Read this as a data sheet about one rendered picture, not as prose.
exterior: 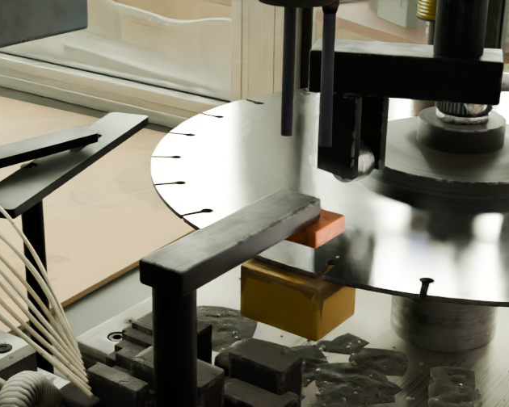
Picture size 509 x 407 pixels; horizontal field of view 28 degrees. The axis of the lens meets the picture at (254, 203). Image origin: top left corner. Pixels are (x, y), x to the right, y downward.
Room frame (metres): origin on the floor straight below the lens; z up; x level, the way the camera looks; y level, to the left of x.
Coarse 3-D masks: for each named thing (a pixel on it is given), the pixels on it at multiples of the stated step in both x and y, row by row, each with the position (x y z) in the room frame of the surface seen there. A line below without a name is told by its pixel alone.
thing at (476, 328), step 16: (400, 304) 0.50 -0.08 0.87; (416, 304) 0.49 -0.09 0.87; (432, 304) 0.49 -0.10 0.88; (448, 304) 0.49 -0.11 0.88; (464, 304) 0.49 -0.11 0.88; (400, 320) 0.50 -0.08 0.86; (416, 320) 0.49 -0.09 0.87; (432, 320) 0.49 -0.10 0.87; (448, 320) 0.49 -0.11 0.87; (464, 320) 0.49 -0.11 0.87; (480, 320) 0.49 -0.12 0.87; (496, 320) 0.51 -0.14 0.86; (400, 336) 0.50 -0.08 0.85; (416, 336) 0.49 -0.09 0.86; (432, 336) 0.49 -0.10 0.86; (448, 336) 0.49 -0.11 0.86; (464, 336) 0.49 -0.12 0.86; (480, 336) 0.49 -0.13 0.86
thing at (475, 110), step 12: (504, 84) 0.51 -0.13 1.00; (444, 108) 0.51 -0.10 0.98; (456, 108) 0.50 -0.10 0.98; (468, 108) 0.47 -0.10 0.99; (480, 108) 0.47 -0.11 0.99; (492, 108) 0.51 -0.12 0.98; (444, 120) 0.51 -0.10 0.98; (456, 120) 0.50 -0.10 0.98; (468, 120) 0.50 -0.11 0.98; (480, 120) 0.50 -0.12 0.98
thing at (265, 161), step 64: (192, 128) 0.57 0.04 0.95; (256, 128) 0.57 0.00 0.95; (192, 192) 0.46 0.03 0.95; (256, 192) 0.47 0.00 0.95; (320, 192) 0.47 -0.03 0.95; (384, 192) 0.47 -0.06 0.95; (256, 256) 0.39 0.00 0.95; (320, 256) 0.39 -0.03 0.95; (384, 256) 0.39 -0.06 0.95; (448, 256) 0.39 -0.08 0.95
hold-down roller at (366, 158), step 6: (360, 144) 0.45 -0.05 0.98; (366, 144) 0.45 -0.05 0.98; (360, 150) 0.45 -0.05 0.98; (366, 150) 0.45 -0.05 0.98; (360, 156) 0.44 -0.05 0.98; (366, 156) 0.45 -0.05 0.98; (372, 156) 0.45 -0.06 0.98; (360, 162) 0.44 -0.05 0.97; (366, 162) 0.44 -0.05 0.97; (372, 162) 0.45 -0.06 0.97; (360, 168) 0.44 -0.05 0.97; (366, 168) 0.44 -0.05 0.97; (372, 168) 0.45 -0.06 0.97; (360, 174) 0.44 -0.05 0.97; (366, 174) 0.45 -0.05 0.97; (342, 180) 0.45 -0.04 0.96; (348, 180) 0.44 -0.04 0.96; (354, 180) 0.44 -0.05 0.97
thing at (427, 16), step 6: (420, 0) 0.81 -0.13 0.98; (426, 0) 0.81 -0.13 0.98; (432, 0) 0.80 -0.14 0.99; (420, 6) 0.81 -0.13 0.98; (426, 6) 0.81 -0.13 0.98; (432, 6) 0.80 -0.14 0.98; (420, 12) 0.81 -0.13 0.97; (426, 12) 0.80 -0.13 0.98; (432, 12) 0.80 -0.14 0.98; (420, 18) 0.81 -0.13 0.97; (426, 18) 0.80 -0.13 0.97; (432, 18) 0.80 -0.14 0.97
